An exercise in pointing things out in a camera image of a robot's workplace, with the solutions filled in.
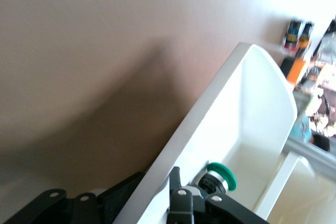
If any white cabinet drawer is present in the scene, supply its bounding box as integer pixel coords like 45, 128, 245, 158
262, 154, 336, 224
111, 41, 299, 224

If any orange object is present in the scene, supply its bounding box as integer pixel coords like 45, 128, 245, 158
286, 48, 308, 89

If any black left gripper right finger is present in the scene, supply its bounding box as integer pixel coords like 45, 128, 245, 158
165, 166, 271, 224

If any green cap push button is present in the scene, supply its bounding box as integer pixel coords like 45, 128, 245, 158
195, 161, 238, 197

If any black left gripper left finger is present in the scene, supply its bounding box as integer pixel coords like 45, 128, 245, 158
0, 171, 146, 224

